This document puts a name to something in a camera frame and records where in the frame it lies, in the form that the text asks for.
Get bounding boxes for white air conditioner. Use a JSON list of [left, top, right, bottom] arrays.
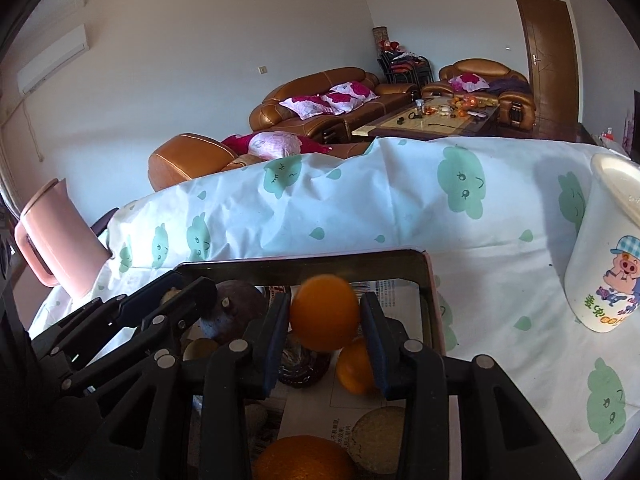
[[16, 25, 90, 95]]

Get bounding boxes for magenta cushion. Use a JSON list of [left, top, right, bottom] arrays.
[[221, 133, 333, 157]]

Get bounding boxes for printed paper tray liner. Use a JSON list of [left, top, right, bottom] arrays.
[[192, 280, 433, 480]]

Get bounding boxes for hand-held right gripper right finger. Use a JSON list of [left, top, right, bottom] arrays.
[[360, 291, 583, 480]]

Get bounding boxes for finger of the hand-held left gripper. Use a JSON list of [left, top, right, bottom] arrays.
[[62, 277, 218, 396], [32, 271, 185, 361]]

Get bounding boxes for long brown leather sofa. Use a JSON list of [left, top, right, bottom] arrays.
[[248, 66, 421, 143]]

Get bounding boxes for brown wooden door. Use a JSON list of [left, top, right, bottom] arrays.
[[514, 0, 583, 126]]

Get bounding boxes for white lidded cartoon cup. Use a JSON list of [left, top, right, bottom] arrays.
[[564, 153, 640, 333]]

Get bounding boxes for brown leather armchair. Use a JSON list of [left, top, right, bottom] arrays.
[[421, 58, 537, 128]]

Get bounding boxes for round sesame cake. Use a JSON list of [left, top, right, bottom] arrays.
[[346, 406, 407, 475]]

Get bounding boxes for pink-rimmed metal tray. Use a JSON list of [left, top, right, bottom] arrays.
[[172, 247, 446, 480]]

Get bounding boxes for pile of oranges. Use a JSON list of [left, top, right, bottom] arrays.
[[447, 95, 493, 113]]

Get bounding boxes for small orange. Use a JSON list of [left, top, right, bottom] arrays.
[[290, 274, 361, 352], [335, 336, 381, 395]]

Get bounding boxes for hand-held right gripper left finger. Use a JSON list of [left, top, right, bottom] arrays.
[[70, 287, 292, 480]]

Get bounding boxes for wooden coffee table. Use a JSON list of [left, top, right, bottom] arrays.
[[351, 96, 501, 141]]

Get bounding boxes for pink plastic pitcher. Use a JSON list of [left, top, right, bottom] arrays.
[[14, 177, 112, 301]]

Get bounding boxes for stacked black chairs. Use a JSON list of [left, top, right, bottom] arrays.
[[376, 52, 432, 86]]

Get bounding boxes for large orange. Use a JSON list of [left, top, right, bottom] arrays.
[[252, 435, 358, 480]]

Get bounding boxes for pale pink cushion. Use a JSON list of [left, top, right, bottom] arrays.
[[248, 131, 302, 161]]

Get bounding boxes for dark chair back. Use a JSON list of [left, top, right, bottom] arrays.
[[90, 207, 120, 236]]

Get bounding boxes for dark glossy round object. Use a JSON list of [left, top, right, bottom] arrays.
[[277, 332, 333, 387]]

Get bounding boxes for cloud-print white tablecloth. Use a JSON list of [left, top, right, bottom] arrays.
[[27, 136, 640, 480]]

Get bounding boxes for purple blanket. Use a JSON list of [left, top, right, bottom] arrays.
[[487, 78, 531, 95]]

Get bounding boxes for dark passion fruit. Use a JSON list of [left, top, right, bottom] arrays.
[[202, 280, 268, 345]]

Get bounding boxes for pink floral cushion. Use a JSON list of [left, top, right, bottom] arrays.
[[448, 72, 490, 92], [320, 91, 363, 115], [279, 95, 333, 120], [334, 81, 378, 101]]

